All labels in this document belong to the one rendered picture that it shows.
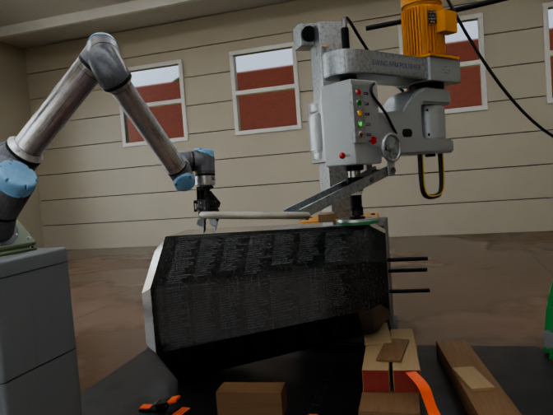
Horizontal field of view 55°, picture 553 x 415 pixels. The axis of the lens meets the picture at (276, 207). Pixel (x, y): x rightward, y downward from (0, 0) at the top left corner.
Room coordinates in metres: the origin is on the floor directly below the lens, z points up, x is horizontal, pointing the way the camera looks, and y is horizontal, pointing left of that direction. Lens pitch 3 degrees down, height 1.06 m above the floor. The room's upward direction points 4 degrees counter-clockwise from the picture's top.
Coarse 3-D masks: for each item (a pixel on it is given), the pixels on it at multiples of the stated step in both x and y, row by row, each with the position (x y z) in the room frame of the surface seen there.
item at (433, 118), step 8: (424, 112) 3.04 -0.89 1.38; (432, 112) 3.03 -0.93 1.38; (440, 112) 3.05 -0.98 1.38; (424, 120) 3.05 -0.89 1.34; (432, 120) 3.03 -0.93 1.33; (440, 120) 3.04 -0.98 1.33; (424, 128) 3.05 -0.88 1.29; (432, 128) 3.03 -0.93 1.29; (440, 128) 3.04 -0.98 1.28; (424, 136) 3.05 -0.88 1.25; (432, 136) 3.03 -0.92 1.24; (440, 136) 3.04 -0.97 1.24
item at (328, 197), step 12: (372, 168) 2.88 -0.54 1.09; (384, 168) 2.78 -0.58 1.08; (360, 180) 2.66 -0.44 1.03; (372, 180) 2.70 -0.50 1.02; (324, 192) 2.65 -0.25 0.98; (336, 192) 2.55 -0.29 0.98; (348, 192) 2.60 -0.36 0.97; (300, 204) 2.55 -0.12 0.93; (312, 204) 2.45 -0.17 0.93; (324, 204) 2.50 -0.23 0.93
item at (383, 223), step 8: (376, 224) 3.26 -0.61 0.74; (384, 224) 3.31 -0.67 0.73; (392, 296) 3.67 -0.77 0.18; (392, 304) 3.60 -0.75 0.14; (392, 312) 3.53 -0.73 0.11; (392, 320) 3.46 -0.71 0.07; (392, 328) 3.40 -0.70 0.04; (360, 336) 3.21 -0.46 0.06; (328, 344) 3.23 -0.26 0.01; (336, 344) 3.22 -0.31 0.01; (344, 344) 3.21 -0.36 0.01; (352, 344) 3.19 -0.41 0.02; (360, 344) 3.18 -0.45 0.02
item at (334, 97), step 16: (352, 80) 2.58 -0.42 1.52; (368, 80) 2.67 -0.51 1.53; (336, 96) 2.65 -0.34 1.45; (368, 96) 2.65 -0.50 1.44; (336, 112) 2.66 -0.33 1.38; (368, 112) 2.64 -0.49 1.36; (336, 128) 2.67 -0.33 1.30; (368, 128) 2.64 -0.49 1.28; (336, 144) 2.67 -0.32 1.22; (352, 144) 2.58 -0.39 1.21; (368, 144) 2.63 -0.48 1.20; (336, 160) 2.68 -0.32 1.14; (352, 160) 2.59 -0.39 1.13; (368, 160) 2.63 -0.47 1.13
